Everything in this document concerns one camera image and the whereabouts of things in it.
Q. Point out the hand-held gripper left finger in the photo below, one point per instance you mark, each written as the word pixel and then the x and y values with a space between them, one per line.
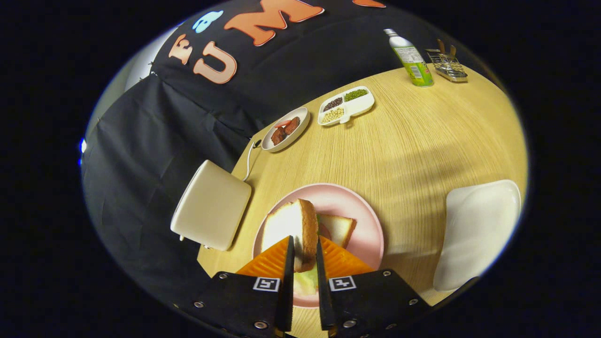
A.
pixel 287 291

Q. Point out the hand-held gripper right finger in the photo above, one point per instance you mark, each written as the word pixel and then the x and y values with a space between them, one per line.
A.
pixel 324 300

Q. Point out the green lettuce leaf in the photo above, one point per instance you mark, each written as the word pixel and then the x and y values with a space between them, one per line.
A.
pixel 305 281

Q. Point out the toasted bread slice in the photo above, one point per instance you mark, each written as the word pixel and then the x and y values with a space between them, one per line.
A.
pixel 291 220

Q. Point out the white bread slice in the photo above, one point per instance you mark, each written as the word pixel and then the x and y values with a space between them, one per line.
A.
pixel 340 227

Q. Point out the pink plate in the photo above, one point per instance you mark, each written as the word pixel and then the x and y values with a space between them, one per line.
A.
pixel 347 197

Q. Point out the white toaster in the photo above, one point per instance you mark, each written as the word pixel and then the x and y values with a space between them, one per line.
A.
pixel 211 206

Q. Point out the brown meat piece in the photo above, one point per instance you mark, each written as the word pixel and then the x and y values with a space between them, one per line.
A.
pixel 292 126
pixel 278 136

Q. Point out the round white plate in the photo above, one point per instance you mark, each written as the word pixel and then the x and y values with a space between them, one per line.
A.
pixel 302 126

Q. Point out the pink sausage slice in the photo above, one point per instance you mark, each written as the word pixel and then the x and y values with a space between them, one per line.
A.
pixel 283 123

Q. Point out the white oblong plate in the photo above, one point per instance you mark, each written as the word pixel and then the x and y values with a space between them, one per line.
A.
pixel 479 225

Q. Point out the pile of yellow beans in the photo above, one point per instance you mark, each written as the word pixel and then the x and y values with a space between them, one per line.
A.
pixel 332 115

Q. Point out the pile of dark beans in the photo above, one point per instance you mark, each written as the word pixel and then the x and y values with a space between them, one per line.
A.
pixel 333 103

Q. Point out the divided white dish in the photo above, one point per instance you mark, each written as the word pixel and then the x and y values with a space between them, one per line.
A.
pixel 359 107

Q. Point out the black backdrop cloth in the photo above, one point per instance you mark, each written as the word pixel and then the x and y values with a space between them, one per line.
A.
pixel 155 131

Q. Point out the pile of green beans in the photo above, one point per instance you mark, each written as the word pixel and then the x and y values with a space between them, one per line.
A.
pixel 356 95

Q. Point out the green label metal bottle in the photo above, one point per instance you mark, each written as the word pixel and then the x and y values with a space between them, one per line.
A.
pixel 415 65

